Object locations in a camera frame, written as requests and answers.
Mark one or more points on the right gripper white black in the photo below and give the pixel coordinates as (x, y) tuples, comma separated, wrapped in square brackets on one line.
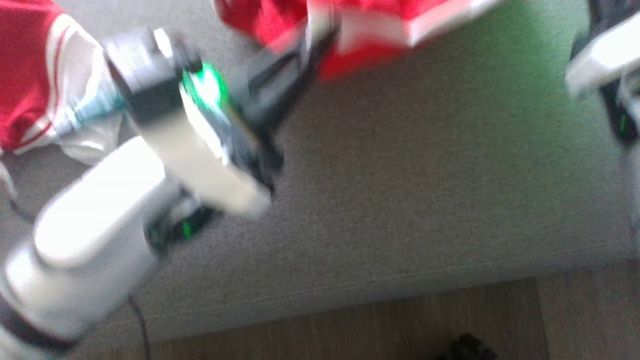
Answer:
[(607, 57)]

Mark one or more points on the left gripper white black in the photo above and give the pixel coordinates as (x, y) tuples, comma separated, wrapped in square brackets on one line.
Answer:
[(210, 155)]

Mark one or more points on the red shorts with white trim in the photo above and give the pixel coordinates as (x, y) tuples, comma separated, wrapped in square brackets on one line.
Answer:
[(370, 30)]

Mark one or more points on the red white basketball jersey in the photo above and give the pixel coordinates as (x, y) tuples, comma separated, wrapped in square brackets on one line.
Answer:
[(25, 60)]

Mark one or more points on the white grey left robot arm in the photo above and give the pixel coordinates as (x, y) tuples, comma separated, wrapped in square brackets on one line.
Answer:
[(90, 235)]

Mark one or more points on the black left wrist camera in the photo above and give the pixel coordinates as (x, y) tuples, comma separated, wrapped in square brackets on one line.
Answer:
[(145, 75)]

